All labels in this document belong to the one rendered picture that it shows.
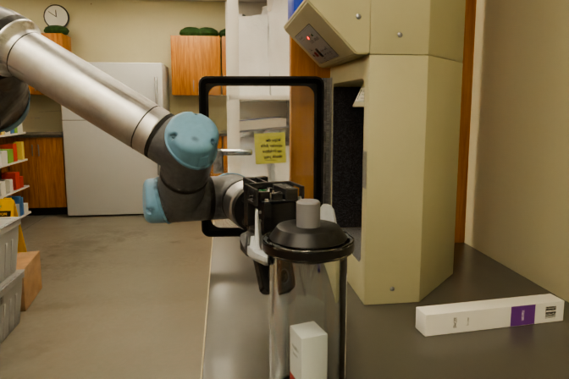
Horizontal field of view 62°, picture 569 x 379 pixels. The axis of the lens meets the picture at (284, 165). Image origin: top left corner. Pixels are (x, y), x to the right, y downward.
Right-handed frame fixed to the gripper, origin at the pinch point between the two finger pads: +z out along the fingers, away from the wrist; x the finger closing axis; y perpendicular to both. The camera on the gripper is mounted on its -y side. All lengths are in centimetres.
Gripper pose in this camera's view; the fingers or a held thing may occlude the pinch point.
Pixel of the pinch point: (307, 259)
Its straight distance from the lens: 57.4
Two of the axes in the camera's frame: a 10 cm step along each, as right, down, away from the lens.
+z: 3.8, 1.2, -9.2
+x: 9.2, -0.5, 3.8
